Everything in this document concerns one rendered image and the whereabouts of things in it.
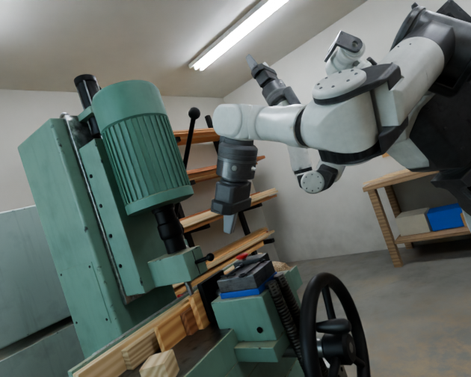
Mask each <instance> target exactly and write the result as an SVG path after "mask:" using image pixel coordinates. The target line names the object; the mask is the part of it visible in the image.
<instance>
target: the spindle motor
mask: <svg viewBox="0 0 471 377"><path fill-rule="evenodd" d="M91 106H92V109H93V113H94V115H95V118H96V122H97V124H98V127H99V131H100V133H101V136H102V140H103V142H104V145H105V149H106V151H107V154H108V157H109V160H110V163H111V166H112V169H113V172H114V175H115V178H116V181H117V184H118V187H119V190H120V193H121V196H122V199H123V202H124V205H125V208H126V212H127V215H128V216H133V215H143V214H145V213H148V212H152V211H151V210H153V209H156V208H159V207H161V206H165V205H168V204H171V203H174V204H175V203H179V202H181V201H184V200H187V199H189V198H190V197H191V196H192V195H193V194H194V192H193V189H192V187H191V183H190V180H189V178H188V174H187V171H186V169H185V166H184V163H183V160H182V157H181V154H180V151H179V148H178V145H177V142H176V139H175V136H174V133H173V130H172V127H171V124H170V121H169V119H168V116H167V112H166V109H165V107H164V103H163V101H162V98H161V94H160V92H159V89H158V88H157V87H156V86H155V85H154V84H153V83H151V82H148V81H144V80H128V81H123V82H118V83H114V84H112V85H109V86H107V87H105V88H103V89H101V90H100V91H98V92H97V93H96V94H95V95H94V96H93V100H92V104H91Z"/></svg>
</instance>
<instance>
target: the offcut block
mask: <svg viewBox="0 0 471 377"><path fill-rule="evenodd" d="M139 372H140V374H141V377H176V376H177V374H178V372H179V366H178V363H177V361H176V357H175V354H174V352H173V350H172V349H171V350H168V351H166V352H161V353H158V354H155V355H150V356H149V357H148V358H147V360H146V362H145V363H144V365H143V366H142V367H141V368H140V370H139Z"/></svg>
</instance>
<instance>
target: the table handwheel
mask: <svg viewBox="0 0 471 377"><path fill-rule="evenodd" d="M329 287H330V288H331V289H332V290H333V291H334V292H335V293H336V295H337V297H338V299H339V300H340V302H341V304H342V307H343V309H344V311H345V315H346V316H347V319H348V321H350V323H351V335H352V336H351V335H350V334H349V333H348V334H326V333H324V335H323V337H322V338H316V311H317V305H318V298H319V296H320V293H321V292H322V295H323V299H324V304H325V308H326V312H327V319H336V315H335V312H334V309H333V302H332V298H331V295H330V288H329ZM299 333H300V347H301V360H302V364H303V369H304V375H305V377H323V376H322V373H321V367H320V363H319V358H325V360H326V361H327V362H328V363H329V364H330V368H329V373H328V377H338V374H339V368H340V365H352V364H355V365H356V366H357V377H371V373H370V364H369V353H368V349H367V344H366V338H365V334H364V330H363V326H362V323H361V320H360V316H359V313H358V311H357V308H356V306H355V303H354V301H353V299H352V297H351V295H350V293H349V291H348V290H347V288H346V287H345V285H344V284H343V282H341V280H340V279H338V277H337V276H335V275H333V274H331V273H328V272H320V273H318V274H317V275H314V276H313V277H312V278H311V280H310V281H309V283H308V284H307V287H306V289H305V291H304V295H303V298H302V302H301V312H300V324H299ZM282 358H296V354H295V352H294V350H293V348H292V346H291V344H290V345H289V347H288V348H287V350H286V351H285V352H284V354H283V356H282Z"/></svg>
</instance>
